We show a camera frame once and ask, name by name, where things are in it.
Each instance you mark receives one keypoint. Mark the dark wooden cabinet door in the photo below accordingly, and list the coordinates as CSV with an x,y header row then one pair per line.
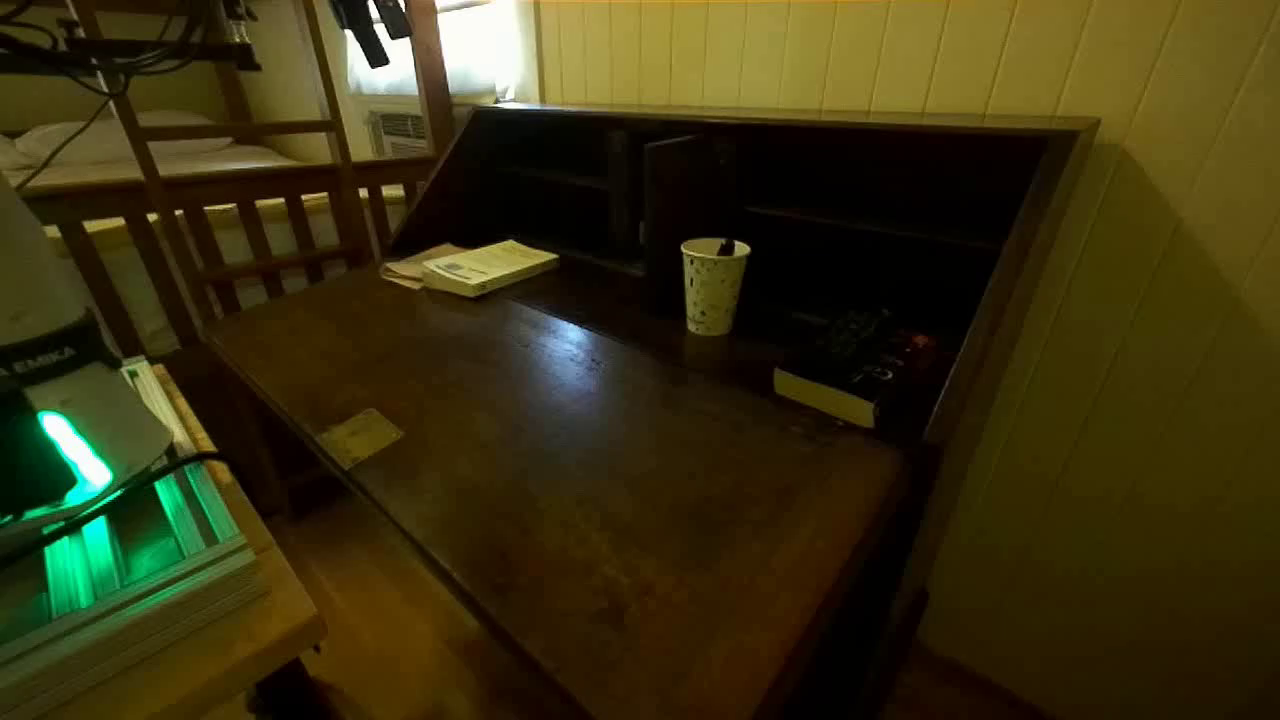
x,y
668,206

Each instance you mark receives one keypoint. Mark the dark wooden secretary desk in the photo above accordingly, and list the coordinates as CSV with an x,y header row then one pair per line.
x,y
639,520

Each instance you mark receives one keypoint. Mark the white dotted paper cup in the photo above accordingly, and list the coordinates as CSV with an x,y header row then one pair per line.
x,y
714,278

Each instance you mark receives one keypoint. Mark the brown paper envelope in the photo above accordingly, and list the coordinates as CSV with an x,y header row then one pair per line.
x,y
408,269

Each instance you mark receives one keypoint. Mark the white paperback book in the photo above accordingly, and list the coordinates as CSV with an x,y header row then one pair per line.
x,y
488,269

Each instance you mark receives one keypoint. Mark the wooden bunk bed frame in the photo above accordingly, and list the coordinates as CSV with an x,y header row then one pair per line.
x,y
215,233

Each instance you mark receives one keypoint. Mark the black thick book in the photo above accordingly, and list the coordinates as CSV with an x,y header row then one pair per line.
x,y
861,368

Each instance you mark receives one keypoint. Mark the white window air conditioner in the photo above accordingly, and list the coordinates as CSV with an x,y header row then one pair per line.
x,y
398,133

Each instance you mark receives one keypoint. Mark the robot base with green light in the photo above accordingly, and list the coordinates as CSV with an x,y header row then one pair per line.
x,y
115,535

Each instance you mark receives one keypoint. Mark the small tan label card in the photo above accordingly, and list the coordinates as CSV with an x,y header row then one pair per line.
x,y
360,437

